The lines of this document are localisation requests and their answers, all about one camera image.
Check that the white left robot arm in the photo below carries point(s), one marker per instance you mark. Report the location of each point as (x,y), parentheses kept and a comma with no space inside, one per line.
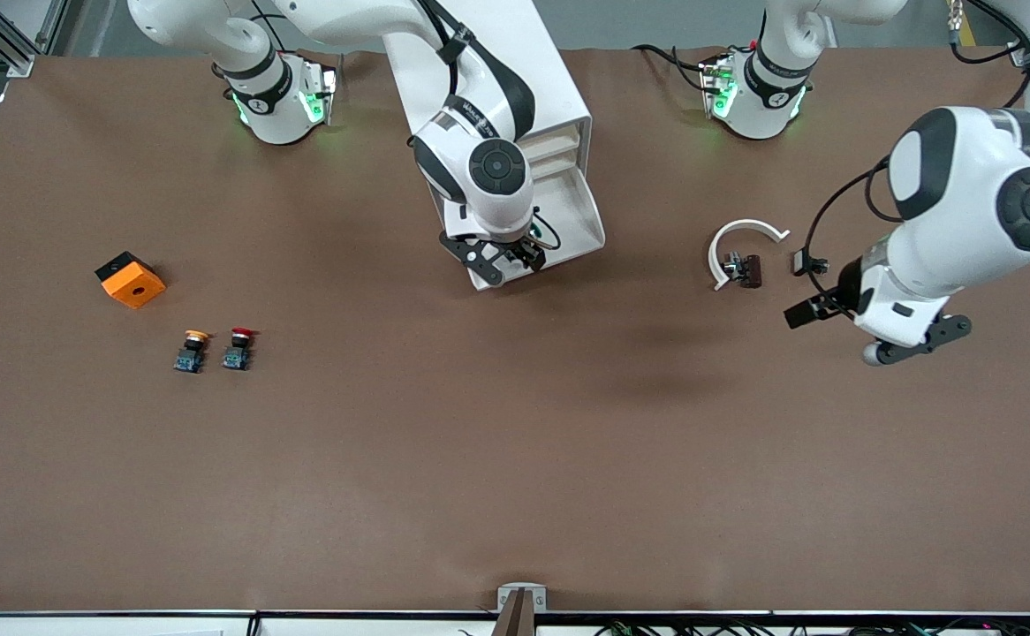
(965,177)

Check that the orange cap push button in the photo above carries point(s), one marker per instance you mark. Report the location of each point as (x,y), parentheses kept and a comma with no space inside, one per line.
(190,353)

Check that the red cap push button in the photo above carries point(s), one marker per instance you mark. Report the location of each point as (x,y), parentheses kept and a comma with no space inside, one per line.
(238,352)

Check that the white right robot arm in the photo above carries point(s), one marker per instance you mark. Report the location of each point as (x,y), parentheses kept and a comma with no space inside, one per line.
(480,62)

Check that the white curved plastic bracket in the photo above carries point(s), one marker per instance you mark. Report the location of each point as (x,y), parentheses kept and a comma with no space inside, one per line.
(720,243)

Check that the aluminium frame profile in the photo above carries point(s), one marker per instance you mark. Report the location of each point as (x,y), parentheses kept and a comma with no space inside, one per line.
(11,40)

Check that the white plastic drawer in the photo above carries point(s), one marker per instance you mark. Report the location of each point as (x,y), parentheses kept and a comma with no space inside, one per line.
(572,216)

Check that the orange and black button box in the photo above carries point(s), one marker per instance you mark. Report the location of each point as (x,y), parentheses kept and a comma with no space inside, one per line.
(133,284)

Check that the small dark brown component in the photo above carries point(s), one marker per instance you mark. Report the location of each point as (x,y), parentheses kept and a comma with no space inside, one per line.
(747,269)

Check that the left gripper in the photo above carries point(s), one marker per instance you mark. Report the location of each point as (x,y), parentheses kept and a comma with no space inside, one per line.
(848,286)

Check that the grey metal table bracket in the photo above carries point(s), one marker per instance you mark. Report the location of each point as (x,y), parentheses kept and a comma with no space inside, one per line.
(522,595)

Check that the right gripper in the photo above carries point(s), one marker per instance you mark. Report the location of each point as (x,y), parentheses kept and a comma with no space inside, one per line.
(525,252)

